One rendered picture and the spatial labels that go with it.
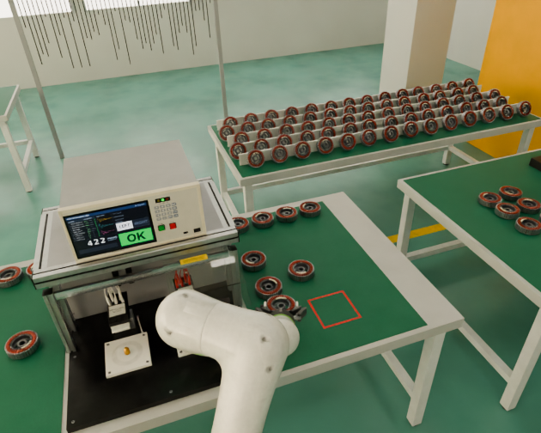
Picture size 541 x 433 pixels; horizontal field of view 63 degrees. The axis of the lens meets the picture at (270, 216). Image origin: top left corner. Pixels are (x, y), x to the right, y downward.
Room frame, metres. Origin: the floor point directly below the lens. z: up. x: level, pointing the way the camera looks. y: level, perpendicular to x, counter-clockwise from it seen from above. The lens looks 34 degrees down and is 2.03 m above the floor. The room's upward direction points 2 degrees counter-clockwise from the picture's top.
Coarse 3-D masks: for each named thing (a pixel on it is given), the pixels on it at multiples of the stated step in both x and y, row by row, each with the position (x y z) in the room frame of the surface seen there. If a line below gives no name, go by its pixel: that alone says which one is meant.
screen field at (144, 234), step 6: (150, 228) 1.21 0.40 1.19; (120, 234) 1.18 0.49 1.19; (126, 234) 1.19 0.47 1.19; (132, 234) 1.19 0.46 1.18; (138, 234) 1.20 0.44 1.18; (144, 234) 1.20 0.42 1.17; (150, 234) 1.21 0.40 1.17; (120, 240) 1.18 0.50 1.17; (126, 240) 1.19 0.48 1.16; (132, 240) 1.19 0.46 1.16; (138, 240) 1.20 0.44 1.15; (144, 240) 1.20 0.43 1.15
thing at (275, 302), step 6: (270, 300) 1.20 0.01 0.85; (276, 300) 1.21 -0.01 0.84; (282, 300) 1.21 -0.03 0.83; (288, 300) 1.20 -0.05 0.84; (294, 300) 1.20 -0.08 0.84; (270, 306) 1.17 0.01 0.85; (276, 306) 1.19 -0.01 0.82; (282, 306) 1.19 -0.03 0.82; (288, 306) 1.19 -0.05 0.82; (294, 306) 1.16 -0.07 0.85
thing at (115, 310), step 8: (112, 304) 1.16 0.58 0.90; (120, 304) 1.13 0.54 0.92; (128, 304) 1.16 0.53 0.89; (112, 312) 1.10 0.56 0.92; (120, 312) 1.10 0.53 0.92; (128, 312) 1.12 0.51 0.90; (112, 320) 1.07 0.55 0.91; (120, 320) 1.08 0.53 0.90; (128, 320) 1.09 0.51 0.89; (112, 328) 1.06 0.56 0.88; (120, 328) 1.06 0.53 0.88; (128, 328) 1.06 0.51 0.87
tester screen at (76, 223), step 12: (144, 204) 1.21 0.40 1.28; (84, 216) 1.15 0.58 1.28; (96, 216) 1.16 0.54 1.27; (108, 216) 1.18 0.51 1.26; (120, 216) 1.19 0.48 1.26; (132, 216) 1.20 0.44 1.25; (144, 216) 1.21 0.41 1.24; (72, 228) 1.14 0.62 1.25; (84, 228) 1.15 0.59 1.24; (96, 228) 1.16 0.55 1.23; (108, 228) 1.17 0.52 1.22; (132, 228) 1.19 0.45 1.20; (144, 228) 1.21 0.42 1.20; (84, 240) 1.15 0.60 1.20; (108, 240) 1.17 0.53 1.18; (96, 252) 1.15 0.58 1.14
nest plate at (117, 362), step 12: (132, 336) 1.11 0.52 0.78; (144, 336) 1.11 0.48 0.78; (108, 348) 1.06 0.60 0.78; (120, 348) 1.06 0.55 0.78; (132, 348) 1.06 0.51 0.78; (144, 348) 1.05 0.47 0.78; (108, 360) 1.01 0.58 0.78; (120, 360) 1.01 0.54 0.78; (132, 360) 1.00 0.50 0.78; (144, 360) 1.00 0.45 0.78; (108, 372) 0.96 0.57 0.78; (120, 372) 0.96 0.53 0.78
